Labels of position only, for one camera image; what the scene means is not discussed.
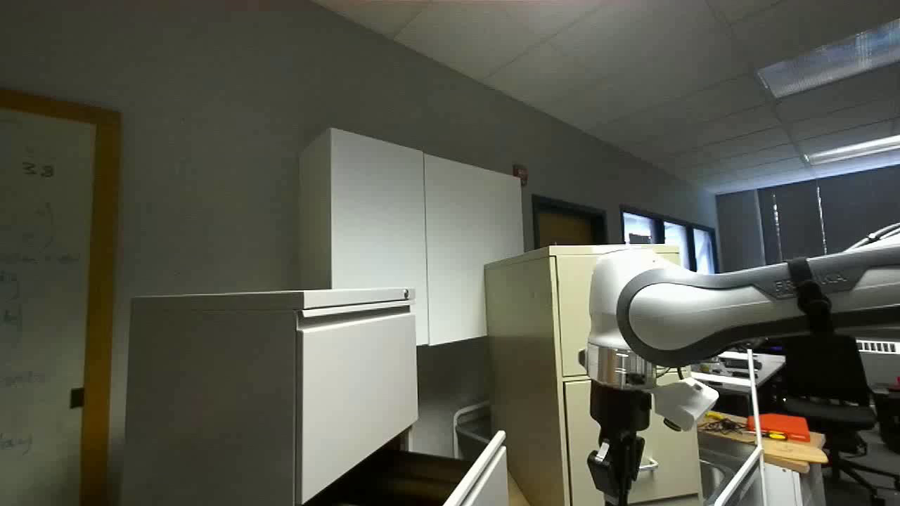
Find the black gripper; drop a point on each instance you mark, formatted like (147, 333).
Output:
(618, 465)

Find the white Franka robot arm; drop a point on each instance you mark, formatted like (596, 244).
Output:
(693, 306)

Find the white two-drawer cabinet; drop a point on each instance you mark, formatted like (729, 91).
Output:
(215, 394)

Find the beige metal filing cabinet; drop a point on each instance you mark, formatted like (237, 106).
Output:
(535, 375)

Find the orange tool case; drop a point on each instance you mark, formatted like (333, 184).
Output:
(781, 427)

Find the wooden workbench top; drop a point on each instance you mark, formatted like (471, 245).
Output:
(793, 451)

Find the black office chair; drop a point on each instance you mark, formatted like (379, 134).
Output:
(831, 383)

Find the small interior window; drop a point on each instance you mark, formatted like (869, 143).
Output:
(639, 229)
(676, 240)
(704, 251)

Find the dark wooden door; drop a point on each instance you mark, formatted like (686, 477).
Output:
(568, 227)

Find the dark window blinds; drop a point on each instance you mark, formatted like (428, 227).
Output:
(805, 220)

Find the narrow ceiling light strip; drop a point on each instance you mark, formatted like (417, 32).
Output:
(854, 147)

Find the large ceiling light panel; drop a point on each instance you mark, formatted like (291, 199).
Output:
(831, 58)

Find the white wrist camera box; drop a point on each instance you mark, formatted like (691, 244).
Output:
(689, 403)

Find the white metal rail frame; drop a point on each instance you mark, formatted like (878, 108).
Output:
(753, 413)

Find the white wall cabinet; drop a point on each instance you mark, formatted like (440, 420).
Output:
(413, 236)

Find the whiteboard with wooden frame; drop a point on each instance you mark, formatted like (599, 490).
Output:
(46, 310)

